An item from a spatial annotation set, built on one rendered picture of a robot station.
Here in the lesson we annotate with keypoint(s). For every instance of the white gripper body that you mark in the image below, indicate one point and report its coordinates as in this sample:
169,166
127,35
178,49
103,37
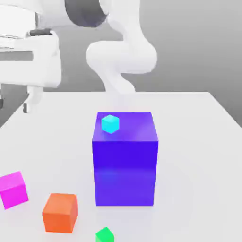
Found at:
45,68

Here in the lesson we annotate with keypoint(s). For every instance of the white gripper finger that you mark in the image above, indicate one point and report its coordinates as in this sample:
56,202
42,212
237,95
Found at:
36,96
1,102

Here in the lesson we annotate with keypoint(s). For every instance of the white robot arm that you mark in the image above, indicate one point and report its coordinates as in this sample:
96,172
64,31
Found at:
121,58

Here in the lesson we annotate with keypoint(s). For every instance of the small cyan cube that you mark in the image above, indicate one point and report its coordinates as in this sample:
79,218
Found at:
110,124

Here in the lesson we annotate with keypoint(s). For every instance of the small green cube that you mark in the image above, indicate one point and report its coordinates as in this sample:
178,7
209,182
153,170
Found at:
105,236

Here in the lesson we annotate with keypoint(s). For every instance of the large magenta box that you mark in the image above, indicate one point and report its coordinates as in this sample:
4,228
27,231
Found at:
13,191

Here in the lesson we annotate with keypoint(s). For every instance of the large blue box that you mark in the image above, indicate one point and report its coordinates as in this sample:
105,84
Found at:
124,170

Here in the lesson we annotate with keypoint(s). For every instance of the large orange box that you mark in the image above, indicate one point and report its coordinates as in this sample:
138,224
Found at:
59,213

